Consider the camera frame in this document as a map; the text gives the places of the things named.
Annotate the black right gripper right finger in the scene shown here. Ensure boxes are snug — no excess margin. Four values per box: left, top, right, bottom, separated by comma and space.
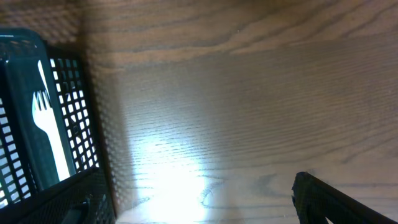
292, 172, 397, 224

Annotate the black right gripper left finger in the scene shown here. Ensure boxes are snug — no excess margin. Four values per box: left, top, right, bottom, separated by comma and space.
1, 167, 106, 224

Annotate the black plastic basket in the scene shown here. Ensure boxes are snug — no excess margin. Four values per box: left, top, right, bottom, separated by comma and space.
1, 28, 116, 223

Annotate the white plastic fork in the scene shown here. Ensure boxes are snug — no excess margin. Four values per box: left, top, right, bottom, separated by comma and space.
32, 60, 70, 181

